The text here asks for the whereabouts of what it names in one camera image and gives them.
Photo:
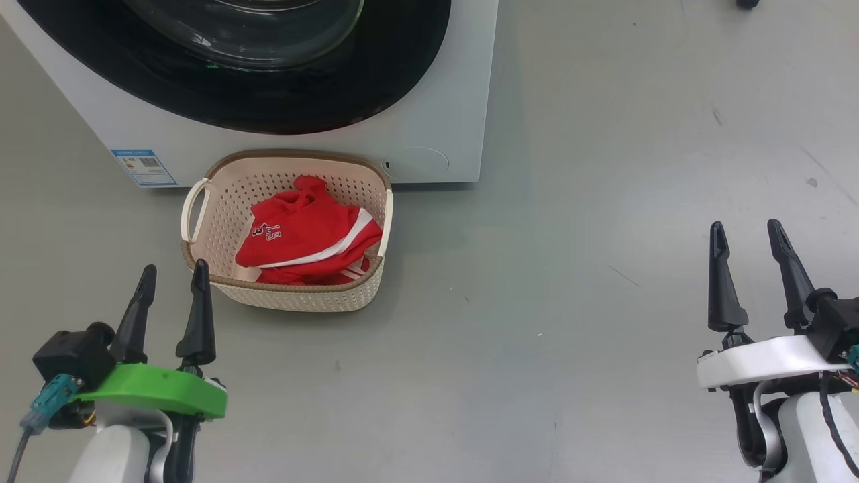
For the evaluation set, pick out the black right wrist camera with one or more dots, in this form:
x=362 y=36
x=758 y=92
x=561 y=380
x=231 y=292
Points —
x=839 y=322

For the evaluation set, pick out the black caster wheel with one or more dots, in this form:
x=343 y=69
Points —
x=747 y=3

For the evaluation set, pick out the red jersey with printed letters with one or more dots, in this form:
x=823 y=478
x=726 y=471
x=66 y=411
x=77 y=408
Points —
x=302 y=228

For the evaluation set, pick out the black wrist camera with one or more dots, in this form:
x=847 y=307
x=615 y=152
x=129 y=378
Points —
x=70 y=355
x=839 y=322

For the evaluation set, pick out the cream perforated laundry basket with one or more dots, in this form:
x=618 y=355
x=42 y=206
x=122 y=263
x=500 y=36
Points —
x=221 y=221

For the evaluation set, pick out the blue energy label sticker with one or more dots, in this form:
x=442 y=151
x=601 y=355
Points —
x=144 y=168

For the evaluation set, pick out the white washing machine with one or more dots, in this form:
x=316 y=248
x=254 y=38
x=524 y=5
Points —
x=456 y=100

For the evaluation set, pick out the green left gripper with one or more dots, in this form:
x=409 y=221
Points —
x=154 y=389

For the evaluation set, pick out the round glass washing machine door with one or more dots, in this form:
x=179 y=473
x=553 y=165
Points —
x=376 y=80

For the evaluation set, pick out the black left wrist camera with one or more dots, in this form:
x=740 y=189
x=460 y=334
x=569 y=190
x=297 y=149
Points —
x=70 y=355

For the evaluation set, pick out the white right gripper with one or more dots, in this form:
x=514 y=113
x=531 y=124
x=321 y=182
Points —
x=758 y=359

